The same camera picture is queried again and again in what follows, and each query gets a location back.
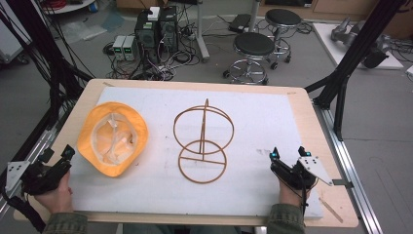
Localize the yellow bucket hat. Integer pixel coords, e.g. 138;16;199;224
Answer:
76;100;150;178

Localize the black round stool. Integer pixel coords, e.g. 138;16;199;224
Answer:
264;8;303;71
222;31;277;87

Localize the grey metal post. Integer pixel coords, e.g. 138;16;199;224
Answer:
247;0;263;34

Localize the brown wire hat stand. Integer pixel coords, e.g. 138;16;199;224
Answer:
172;97;236;185

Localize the white round table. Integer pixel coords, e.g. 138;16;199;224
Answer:
40;0;97;16

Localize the tangle of floor cables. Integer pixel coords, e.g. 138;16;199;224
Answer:
102;42;203;82

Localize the black flat box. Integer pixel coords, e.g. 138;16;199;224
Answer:
227;13;253;34

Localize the clear plastic sheet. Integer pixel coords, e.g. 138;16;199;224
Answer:
61;13;126;45

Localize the small metal bracket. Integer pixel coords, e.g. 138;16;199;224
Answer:
331;178;355;190

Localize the black metal frame with cables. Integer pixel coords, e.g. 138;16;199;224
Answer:
0;0;95;132

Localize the black computer tower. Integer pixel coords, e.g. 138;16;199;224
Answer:
133;11;161;63
158;6;180;56

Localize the white foam mat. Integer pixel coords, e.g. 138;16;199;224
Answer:
69;86;325;219

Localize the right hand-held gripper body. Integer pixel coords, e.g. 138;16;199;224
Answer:
270;156;334;191

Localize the white floor board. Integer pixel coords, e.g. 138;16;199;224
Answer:
312;21;405;70

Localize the grey power supply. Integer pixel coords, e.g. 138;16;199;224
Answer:
123;35;139;62
112;34;128;61

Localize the grey table leg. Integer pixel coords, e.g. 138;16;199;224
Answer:
194;0;211;63

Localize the white box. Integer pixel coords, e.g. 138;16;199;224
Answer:
147;6;162;22

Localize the thin wooden stick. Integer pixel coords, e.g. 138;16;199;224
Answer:
318;196;345;224

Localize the aluminium rail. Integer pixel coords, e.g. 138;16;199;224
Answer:
312;99;385;234
0;106;71;219

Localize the person's right hand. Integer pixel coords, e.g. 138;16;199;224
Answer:
279;176;312;208

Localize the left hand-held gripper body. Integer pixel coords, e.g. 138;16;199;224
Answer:
4;159;72;197

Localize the person's left hand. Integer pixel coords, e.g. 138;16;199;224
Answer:
33;171;75;215

